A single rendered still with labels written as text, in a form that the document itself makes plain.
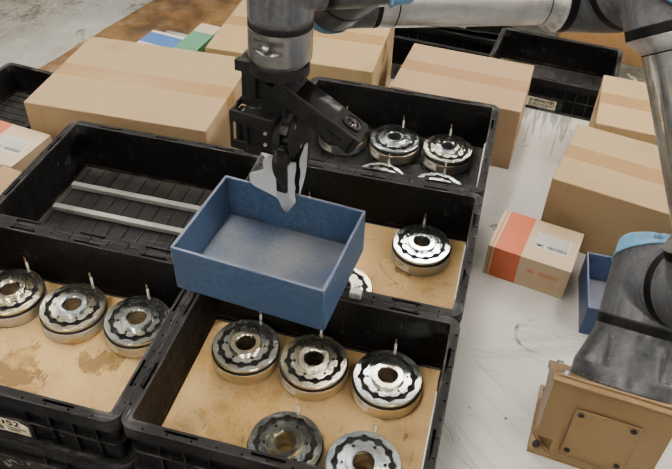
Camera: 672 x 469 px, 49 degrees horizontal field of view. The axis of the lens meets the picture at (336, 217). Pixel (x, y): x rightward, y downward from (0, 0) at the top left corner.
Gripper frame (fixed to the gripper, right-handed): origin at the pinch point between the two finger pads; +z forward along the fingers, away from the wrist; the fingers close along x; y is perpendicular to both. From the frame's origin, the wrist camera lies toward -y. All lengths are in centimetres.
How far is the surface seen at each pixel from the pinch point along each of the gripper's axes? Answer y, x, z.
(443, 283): -18.2, -23.6, 27.2
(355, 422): -13.9, 8.1, 29.4
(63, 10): 226, -220, 96
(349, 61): 20, -76, 17
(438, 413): -25.3, 9.7, 19.5
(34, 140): 70, -27, 25
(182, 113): 43, -42, 19
